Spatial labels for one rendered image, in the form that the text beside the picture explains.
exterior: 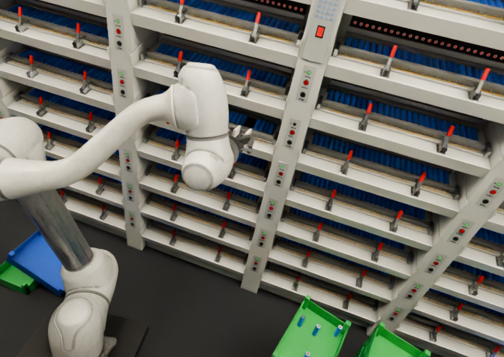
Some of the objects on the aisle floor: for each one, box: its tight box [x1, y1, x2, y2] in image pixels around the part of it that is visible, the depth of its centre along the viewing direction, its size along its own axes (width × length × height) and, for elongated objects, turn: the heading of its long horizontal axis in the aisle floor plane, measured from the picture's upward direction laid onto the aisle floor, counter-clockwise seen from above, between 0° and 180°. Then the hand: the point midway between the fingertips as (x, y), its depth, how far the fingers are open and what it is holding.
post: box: [104, 0, 159, 251], centre depth 146 cm, size 20×9×173 cm, turn 150°
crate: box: [6, 230, 65, 296], centre depth 162 cm, size 30×20×8 cm
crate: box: [0, 230, 40, 296], centre depth 168 cm, size 30×20×8 cm
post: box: [367, 121, 504, 336], centre depth 126 cm, size 20×9×173 cm, turn 150°
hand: (241, 133), depth 111 cm, fingers open, 3 cm apart
